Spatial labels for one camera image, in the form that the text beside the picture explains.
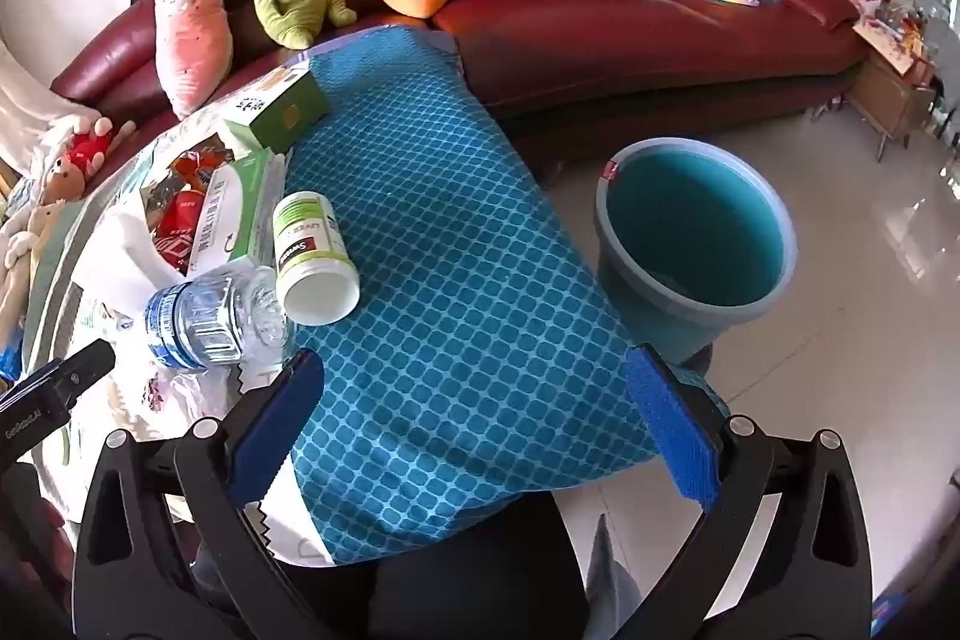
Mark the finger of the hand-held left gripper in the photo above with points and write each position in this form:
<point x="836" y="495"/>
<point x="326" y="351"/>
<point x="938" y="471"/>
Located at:
<point x="84" y="368"/>

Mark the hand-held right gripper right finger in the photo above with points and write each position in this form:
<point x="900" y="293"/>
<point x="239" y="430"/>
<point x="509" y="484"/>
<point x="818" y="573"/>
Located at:
<point x="675" y="434"/>

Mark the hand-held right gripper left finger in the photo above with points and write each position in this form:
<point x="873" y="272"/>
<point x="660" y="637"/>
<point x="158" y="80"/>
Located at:
<point x="276" y="434"/>

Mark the blue plastic bucket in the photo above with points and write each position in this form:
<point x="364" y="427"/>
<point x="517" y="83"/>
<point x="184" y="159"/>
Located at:
<point x="690" y="235"/>

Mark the white printed tablecloth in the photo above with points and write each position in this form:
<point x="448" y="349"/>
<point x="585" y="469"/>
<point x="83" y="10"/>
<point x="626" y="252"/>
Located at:
<point x="112" y="329"/>

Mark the white plush rabbit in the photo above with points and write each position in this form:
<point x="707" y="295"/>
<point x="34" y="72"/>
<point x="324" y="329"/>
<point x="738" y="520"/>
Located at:
<point x="15" y="265"/>

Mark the clear plastic water bottle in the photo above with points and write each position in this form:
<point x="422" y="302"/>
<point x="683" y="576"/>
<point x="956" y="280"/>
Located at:
<point x="202" y="317"/>

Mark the white plastic bag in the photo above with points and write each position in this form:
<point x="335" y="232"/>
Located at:
<point x="124" y="242"/>

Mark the red snack packet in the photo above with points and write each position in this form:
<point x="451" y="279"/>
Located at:
<point x="196" y="168"/>
<point x="174" y="227"/>

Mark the white pill bottle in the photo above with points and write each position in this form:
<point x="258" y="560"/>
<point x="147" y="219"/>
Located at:
<point x="307" y="257"/>

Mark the green and white box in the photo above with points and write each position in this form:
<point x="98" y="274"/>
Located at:
<point x="236" y="212"/>
<point x="289" y="111"/>

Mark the red plush toy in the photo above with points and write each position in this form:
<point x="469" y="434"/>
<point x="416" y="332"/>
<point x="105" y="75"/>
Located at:
<point x="91" y="147"/>

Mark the blue checked tablecloth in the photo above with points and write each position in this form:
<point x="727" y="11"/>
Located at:
<point x="450" y="250"/>

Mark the cream blanket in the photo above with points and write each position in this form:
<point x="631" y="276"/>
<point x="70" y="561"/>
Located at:
<point x="30" y="100"/>

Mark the pink plush toy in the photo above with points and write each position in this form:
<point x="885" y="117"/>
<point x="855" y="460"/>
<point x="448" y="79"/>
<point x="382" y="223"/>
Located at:
<point x="191" y="40"/>

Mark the wooden cabinet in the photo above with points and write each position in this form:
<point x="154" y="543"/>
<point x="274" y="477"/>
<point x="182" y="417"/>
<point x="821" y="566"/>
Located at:
<point x="885" y="93"/>

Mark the colourful picture book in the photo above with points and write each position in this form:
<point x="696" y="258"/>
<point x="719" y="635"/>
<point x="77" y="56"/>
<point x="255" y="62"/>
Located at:
<point x="896" y="40"/>

